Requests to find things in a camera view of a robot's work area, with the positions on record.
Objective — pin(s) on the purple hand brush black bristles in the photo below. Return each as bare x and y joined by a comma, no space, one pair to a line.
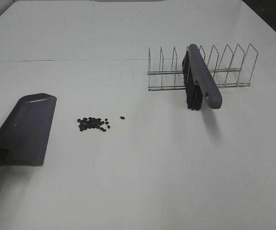
199,84

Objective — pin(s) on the pile of coffee beans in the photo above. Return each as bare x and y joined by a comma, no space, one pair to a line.
93,123

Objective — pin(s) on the purple plastic dustpan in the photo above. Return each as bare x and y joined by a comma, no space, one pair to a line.
25,132

